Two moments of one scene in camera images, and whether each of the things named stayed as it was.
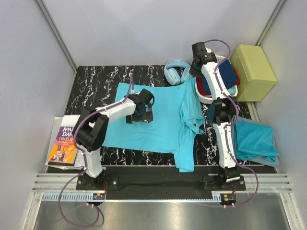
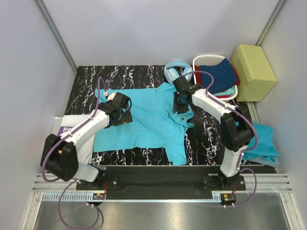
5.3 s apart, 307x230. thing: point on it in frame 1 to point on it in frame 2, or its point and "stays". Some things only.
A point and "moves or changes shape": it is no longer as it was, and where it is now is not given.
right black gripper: (194, 73) to (177, 109)
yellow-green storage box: (257, 76) stays
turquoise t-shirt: (177, 121) moves or changes shape
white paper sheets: (65, 121) stays
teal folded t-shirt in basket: (232, 90) stays
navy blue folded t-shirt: (229, 73) stays
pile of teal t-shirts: (255, 142) stays
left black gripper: (140, 117) to (124, 119)
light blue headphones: (171, 74) stays
